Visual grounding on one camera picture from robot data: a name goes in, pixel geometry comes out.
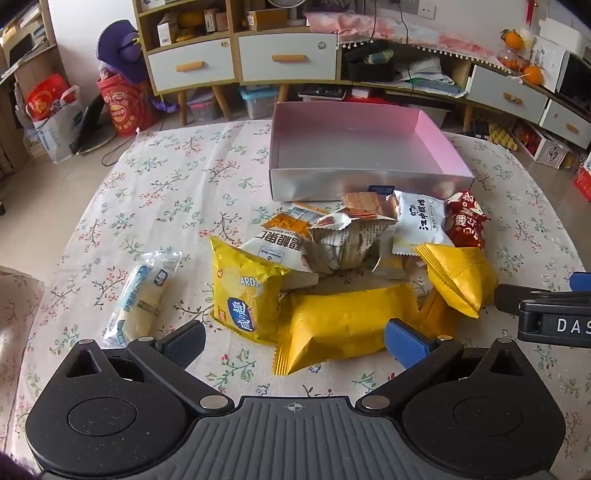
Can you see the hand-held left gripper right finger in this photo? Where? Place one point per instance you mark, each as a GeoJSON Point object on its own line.
{"type": "Point", "coordinates": [408, 344]}

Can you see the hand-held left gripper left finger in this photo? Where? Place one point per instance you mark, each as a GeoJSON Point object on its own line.
{"type": "Point", "coordinates": [184, 344]}

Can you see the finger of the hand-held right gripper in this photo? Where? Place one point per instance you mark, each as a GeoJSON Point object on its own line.
{"type": "Point", "coordinates": [512, 295]}
{"type": "Point", "coordinates": [581, 281]}

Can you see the yellow foil snack packet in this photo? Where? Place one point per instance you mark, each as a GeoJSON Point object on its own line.
{"type": "Point", "coordinates": [461, 277]}
{"type": "Point", "coordinates": [341, 323]}
{"type": "Point", "coordinates": [436, 314]}

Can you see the yellow snack packet blue label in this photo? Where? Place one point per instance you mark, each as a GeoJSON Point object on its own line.
{"type": "Point", "coordinates": [244, 295]}

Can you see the grey snack packet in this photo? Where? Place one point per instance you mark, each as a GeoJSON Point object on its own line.
{"type": "Point", "coordinates": [346, 244]}

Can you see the white packet with black print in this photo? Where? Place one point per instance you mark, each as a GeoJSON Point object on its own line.
{"type": "Point", "coordinates": [420, 221]}

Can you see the white nut snack packet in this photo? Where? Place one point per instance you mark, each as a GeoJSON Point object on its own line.
{"type": "Point", "coordinates": [272, 251]}

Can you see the pink box with silver sides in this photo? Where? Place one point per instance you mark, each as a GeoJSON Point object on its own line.
{"type": "Point", "coordinates": [351, 138]}

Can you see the white and blue cake packet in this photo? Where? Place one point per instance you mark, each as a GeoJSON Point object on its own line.
{"type": "Point", "coordinates": [138, 295]}

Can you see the red snack packet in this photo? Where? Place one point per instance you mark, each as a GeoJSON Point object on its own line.
{"type": "Point", "coordinates": [466, 221]}

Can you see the red box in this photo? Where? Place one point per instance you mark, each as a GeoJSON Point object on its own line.
{"type": "Point", "coordinates": [584, 182]}

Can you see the printed cardboard box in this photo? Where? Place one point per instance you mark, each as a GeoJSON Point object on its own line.
{"type": "Point", "coordinates": [547, 150]}

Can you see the orange cracker packet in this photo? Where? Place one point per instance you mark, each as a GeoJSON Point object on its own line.
{"type": "Point", "coordinates": [369, 203]}

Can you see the orange and white snack packet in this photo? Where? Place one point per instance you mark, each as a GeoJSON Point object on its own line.
{"type": "Point", "coordinates": [288, 226]}

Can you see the yellow packed items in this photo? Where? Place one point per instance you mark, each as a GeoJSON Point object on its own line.
{"type": "Point", "coordinates": [501, 136]}

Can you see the black appliance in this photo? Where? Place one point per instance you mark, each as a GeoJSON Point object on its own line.
{"type": "Point", "coordinates": [577, 81]}

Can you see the low wooden stand white drawers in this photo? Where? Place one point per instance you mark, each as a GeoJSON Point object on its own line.
{"type": "Point", "coordinates": [503, 94]}

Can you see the orange fruit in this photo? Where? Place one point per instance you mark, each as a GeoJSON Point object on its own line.
{"type": "Point", "coordinates": [533, 74]}
{"type": "Point", "coordinates": [512, 39]}

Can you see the clear plastic bin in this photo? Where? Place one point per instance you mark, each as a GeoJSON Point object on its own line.
{"type": "Point", "coordinates": [203, 108]}

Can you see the black flat object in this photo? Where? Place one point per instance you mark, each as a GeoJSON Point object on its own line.
{"type": "Point", "coordinates": [92, 124]}

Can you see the pile of papers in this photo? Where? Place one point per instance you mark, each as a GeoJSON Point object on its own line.
{"type": "Point", "coordinates": [425, 74]}

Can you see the red printed bag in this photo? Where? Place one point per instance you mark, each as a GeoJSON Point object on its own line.
{"type": "Point", "coordinates": [124, 106]}

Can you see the white paper bag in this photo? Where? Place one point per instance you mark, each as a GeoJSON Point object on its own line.
{"type": "Point", "coordinates": [57, 129]}

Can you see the blue plastic bin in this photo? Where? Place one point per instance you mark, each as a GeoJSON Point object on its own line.
{"type": "Point", "coordinates": [258, 104]}

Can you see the black storage box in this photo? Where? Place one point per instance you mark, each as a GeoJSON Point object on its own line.
{"type": "Point", "coordinates": [369, 71]}

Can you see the wooden cabinet with white drawer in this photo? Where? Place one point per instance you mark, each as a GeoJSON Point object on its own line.
{"type": "Point", "coordinates": [286, 60]}
{"type": "Point", "coordinates": [189, 69]}

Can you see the red gift bag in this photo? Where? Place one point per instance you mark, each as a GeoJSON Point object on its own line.
{"type": "Point", "coordinates": [44, 99]}

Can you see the purple hat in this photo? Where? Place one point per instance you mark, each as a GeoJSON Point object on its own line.
{"type": "Point", "coordinates": [120, 50]}

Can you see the pink cloth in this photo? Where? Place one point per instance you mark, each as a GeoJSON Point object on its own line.
{"type": "Point", "coordinates": [360, 25]}

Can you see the small white box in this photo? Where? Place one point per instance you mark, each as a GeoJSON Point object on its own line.
{"type": "Point", "coordinates": [166, 30]}

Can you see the wooden bookshelf desk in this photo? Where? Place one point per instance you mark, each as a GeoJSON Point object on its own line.
{"type": "Point", "coordinates": [18, 69]}

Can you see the yellow cardboard box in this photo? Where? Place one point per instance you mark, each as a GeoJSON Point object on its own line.
{"type": "Point", "coordinates": [268, 19]}

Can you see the white desk fan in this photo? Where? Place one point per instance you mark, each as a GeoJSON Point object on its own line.
{"type": "Point", "coordinates": [293, 14]}

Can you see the white wall socket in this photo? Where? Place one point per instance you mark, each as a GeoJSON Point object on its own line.
{"type": "Point", "coordinates": [425, 7]}

